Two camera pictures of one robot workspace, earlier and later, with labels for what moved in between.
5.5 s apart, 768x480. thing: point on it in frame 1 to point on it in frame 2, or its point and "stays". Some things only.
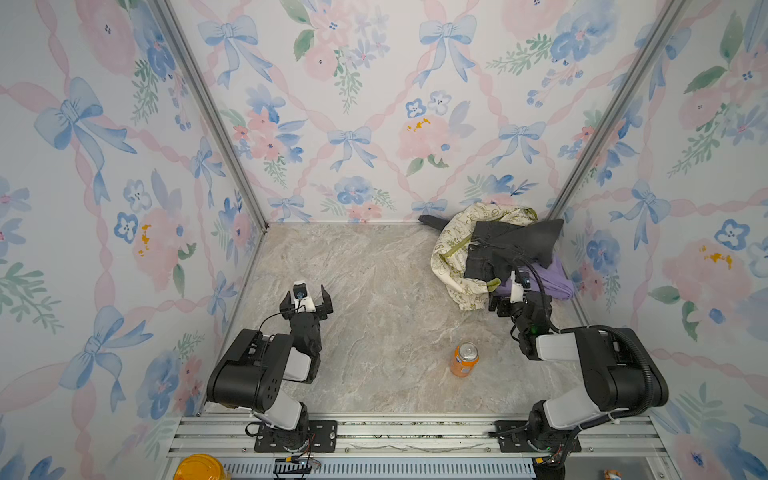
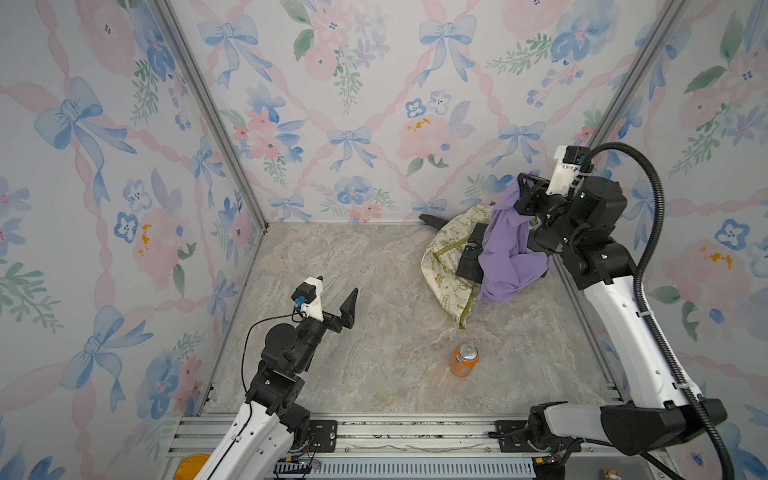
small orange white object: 612,474 stays
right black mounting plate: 512,437 stays
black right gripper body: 507,309 to 551,216
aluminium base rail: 433,446 stays
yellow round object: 199,467 stays
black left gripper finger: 327,300 to 348,309
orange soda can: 465,356 stays
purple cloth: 556,282 to 506,262
